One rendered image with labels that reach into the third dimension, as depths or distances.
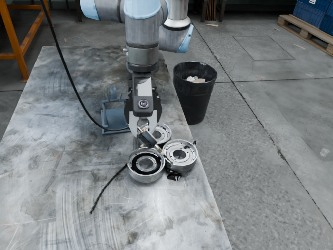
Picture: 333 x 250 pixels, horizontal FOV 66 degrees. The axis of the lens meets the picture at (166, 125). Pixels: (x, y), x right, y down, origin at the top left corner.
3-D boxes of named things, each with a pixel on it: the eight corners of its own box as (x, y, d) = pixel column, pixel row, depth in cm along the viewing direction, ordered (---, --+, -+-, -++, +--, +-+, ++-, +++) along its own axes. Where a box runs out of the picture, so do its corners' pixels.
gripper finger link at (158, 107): (162, 119, 71) (159, 90, 66) (163, 122, 69) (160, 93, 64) (145, 121, 70) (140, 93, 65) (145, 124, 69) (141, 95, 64)
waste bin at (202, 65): (212, 126, 214) (223, 82, 186) (173, 129, 209) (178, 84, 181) (201, 102, 240) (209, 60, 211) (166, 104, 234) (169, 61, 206)
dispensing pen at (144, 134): (174, 169, 71) (132, 125, 68) (168, 169, 75) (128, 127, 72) (178, 163, 72) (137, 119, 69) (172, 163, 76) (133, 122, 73)
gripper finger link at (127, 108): (139, 121, 70) (143, 93, 66) (140, 125, 69) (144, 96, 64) (122, 120, 69) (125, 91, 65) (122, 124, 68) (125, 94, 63)
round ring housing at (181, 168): (182, 181, 72) (183, 171, 69) (154, 161, 77) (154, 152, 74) (202, 160, 78) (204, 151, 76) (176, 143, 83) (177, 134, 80)
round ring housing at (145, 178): (138, 190, 69) (137, 181, 66) (122, 163, 75) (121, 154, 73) (171, 175, 73) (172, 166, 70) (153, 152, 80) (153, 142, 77)
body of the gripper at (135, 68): (154, 96, 73) (155, 55, 67) (158, 111, 66) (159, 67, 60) (127, 97, 72) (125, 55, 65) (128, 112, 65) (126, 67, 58)
